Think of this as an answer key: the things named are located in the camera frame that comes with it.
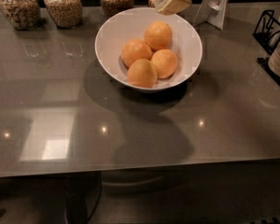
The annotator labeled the orange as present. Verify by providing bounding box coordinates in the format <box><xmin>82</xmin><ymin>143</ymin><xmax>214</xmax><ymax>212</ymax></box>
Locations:
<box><xmin>144</xmin><ymin>21</ymin><xmax>173</xmax><ymax>51</ymax></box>
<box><xmin>120</xmin><ymin>38</ymin><xmax>152</xmax><ymax>67</ymax></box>
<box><xmin>151</xmin><ymin>49</ymin><xmax>178</xmax><ymax>78</ymax></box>
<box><xmin>127</xmin><ymin>59</ymin><xmax>158</xmax><ymax>88</ymax></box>

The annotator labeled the white ceramic bowl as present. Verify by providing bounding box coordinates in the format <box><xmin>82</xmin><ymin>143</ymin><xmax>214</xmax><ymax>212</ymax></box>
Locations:
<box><xmin>95</xmin><ymin>7</ymin><xmax>203</xmax><ymax>92</ymax></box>

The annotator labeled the white folded stand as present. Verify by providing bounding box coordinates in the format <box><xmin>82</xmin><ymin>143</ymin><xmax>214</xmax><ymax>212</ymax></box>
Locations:
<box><xmin>192</xmin><ymin>0</ymin><xmax>229</xmax><ymax>30</ymax></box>

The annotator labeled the far left glass jar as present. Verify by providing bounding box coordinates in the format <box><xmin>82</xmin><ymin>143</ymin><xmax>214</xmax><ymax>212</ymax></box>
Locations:
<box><xmin>0</xmin><ymin>0</ymin><xmax>41</xmax><ymax>31</ymax></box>

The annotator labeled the black wire rack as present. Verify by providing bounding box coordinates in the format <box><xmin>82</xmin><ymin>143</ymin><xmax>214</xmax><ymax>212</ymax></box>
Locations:
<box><xmin>251</xmin><ymin>8</ymin><xmax>280</xmax><ymax>91</ymax></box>

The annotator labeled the dark table pedestal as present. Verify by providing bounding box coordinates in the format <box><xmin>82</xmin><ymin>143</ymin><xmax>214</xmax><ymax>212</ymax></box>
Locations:
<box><xmin>63</xmin><ymin>172</ymin><xmax>102</xmax><ymax>224</ymax></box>

